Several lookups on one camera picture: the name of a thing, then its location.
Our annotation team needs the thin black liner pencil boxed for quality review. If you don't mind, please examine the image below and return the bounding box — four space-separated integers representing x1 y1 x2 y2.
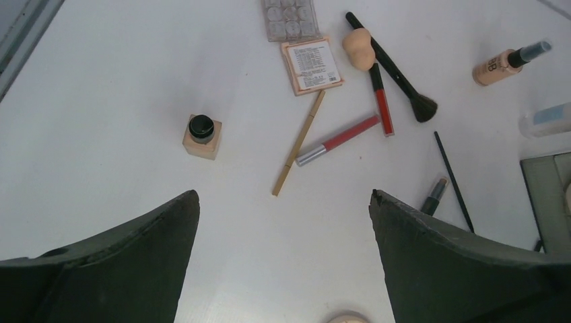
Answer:
434 131 475 234

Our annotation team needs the round powder puff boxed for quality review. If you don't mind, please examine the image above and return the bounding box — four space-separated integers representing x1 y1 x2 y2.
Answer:
325 312 369 323

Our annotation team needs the black concealer tube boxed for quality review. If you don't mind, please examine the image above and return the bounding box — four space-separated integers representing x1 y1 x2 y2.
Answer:
420 177 449 216

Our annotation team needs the square foundation bottle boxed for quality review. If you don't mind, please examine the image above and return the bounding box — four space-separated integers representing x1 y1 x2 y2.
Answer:
182 114 222 160

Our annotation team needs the black powder brush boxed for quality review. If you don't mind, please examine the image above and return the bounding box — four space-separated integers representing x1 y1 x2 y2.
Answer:
345 11 438 123

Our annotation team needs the clear plastic bottle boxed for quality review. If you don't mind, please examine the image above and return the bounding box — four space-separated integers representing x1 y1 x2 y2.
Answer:
518 102 570 138

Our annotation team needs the clear eyeshadow palette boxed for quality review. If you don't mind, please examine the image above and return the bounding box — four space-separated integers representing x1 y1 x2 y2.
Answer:
259 0 322 42

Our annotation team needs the pink powder compact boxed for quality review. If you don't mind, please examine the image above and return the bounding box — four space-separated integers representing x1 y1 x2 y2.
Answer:
280 36 345 96

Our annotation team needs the red lip gloss black cap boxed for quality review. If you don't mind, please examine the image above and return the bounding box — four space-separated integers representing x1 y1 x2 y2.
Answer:
369 63 395 137

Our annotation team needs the gold eyebrow pencil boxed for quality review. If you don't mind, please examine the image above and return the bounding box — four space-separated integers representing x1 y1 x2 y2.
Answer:
271 90 326 196

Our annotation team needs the beige makeup sponge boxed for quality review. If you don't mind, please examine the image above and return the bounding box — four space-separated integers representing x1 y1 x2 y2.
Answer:
342 28 376 71

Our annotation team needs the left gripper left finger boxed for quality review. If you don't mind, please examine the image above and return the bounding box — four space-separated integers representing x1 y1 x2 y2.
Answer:
1 190 200 322

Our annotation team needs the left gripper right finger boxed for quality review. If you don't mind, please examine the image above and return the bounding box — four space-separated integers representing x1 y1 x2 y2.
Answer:
369 190 570 322

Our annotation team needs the clear acrylic organizer box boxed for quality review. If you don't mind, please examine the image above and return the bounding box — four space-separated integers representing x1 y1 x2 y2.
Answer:
520 152 570 254

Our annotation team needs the red lip gloss silver cap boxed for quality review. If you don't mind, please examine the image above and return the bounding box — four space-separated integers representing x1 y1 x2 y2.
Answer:
295 114 380 167

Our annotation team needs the foundation bottle with pump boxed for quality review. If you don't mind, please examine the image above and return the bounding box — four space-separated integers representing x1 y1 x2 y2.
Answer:
472 39 553 87

